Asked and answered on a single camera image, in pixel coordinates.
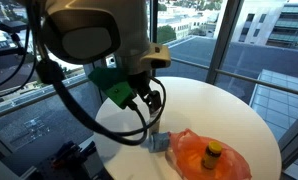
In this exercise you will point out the orange plastic carrier bag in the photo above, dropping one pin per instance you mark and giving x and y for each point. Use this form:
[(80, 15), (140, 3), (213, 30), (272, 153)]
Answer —
[(189, 156)]

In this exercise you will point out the black blue clamp mount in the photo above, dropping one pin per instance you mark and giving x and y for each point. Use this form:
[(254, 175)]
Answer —
[(69, 161)]

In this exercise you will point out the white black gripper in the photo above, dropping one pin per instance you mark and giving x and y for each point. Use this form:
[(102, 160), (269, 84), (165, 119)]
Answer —
[(154, 56)]

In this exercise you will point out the metal window railing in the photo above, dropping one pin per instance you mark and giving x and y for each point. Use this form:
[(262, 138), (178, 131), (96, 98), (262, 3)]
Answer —
[(255, 80)]

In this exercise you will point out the white rectangular bottle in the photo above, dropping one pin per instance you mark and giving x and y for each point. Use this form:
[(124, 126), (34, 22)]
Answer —
[(159, 142)]

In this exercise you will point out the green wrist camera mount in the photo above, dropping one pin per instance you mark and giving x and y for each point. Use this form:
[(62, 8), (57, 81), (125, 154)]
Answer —
[(117, 87)]

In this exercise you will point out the black camera box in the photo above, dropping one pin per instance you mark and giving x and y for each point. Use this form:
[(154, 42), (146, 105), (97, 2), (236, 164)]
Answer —
[(12, 26)]

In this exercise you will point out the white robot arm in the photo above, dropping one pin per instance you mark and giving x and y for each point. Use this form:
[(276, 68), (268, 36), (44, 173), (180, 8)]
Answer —
[(89, 30)]

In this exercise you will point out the grey window frame post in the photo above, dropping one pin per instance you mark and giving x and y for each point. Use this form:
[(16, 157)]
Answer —
[(222, 40)]

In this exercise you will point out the black bottle yellow label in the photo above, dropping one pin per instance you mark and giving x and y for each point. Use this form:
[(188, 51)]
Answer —
[(211, 155)]

